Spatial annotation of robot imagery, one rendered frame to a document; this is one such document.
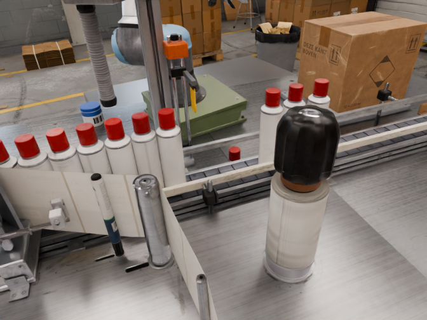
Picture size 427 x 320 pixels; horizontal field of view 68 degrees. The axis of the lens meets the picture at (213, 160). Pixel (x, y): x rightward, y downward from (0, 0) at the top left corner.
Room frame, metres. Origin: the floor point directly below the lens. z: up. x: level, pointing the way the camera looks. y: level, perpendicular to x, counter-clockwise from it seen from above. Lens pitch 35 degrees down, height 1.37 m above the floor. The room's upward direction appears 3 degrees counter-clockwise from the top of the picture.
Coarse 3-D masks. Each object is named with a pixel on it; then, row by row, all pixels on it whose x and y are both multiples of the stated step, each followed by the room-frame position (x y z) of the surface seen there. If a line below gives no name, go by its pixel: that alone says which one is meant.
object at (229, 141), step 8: (416, 96) 0.86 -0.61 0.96; (424, 96) 0.86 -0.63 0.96; (384, 104) 0.82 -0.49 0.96; (392, 104) 0.82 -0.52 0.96; (400, 104) 0.83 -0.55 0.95; (344, 112) 0.78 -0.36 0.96; (352, 112) 0.78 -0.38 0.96; (360, 112) 0.79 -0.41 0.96; (368, 112) 0.80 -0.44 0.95; (240, 136) 0.68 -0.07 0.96; (248, 136) 0.68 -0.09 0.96; (256, 136) 0.69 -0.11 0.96; (200, 144) 0.65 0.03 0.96; (208, 144) 0.65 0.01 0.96; (216, 144) 0.65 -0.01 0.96; (224, 144) 0.66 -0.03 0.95; (184, 152) 0.63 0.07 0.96; (192, 152) 0.63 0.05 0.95; (160, 160) 0.61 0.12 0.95
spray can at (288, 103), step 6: (294, 84) 0.69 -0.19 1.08; (300, 84) 0.69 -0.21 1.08; (288, 90) 0.69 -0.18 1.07; (294, 90) 0.67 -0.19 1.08; (300, 90) 0.67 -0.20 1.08; (288, 96) 0.68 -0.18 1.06; (294, 96) 0.67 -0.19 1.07; (300, 96) 0.67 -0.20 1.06; (288, 102) 0.68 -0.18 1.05; (294, 102) 0.67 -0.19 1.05; (300, 102) 0.67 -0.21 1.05; (288, 108) 0.67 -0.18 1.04
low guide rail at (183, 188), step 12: (384, 132) 0.74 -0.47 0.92; (396, 132) 0.74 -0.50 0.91; (408, 132) 0.76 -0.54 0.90; (348, 144) 0.69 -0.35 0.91; (360, 144) 0.71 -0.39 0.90; (252, 168) 0.61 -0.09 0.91; (264, 168) 0.62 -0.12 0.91; (204, 180) 0.57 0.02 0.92; (216, 180) 0.58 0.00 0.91; (228, 180) 0.59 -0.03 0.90; (168, 192) 0.54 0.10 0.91; (180, 192) 0.55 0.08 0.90
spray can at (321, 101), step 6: (318, 84) 0.70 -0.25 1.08; (324, 84) 0.69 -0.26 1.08; (318, 90) 0.70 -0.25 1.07; (324, 90) 0.69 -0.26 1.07; (312, 96) 0.71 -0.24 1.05; (318, 96) 0.69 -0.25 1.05; (324, 96) 0.69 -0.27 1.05; (312, 102) 0.69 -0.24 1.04; (318, 102) 0.69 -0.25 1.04; (324, 102) 0.68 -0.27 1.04; (324, 108) 0.69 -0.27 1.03
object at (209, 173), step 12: (420, 120) 0.86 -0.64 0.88; (360, 132) 0.81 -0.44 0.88; (372, 132) 0.81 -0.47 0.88; (420, 132) 0.79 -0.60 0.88; (372, 144) 0.74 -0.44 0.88; (384, 144) 0.74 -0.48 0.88; (336, 156) 0.69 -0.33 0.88; (216, 168) 0.66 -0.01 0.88; (228, 168) 0.66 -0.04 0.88; (240, 168) 0.66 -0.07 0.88; (192, 180) 0.62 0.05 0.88; (240, 180) 0.61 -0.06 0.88; (252, 180) 0.61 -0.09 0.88; (192, 192) 0.57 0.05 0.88
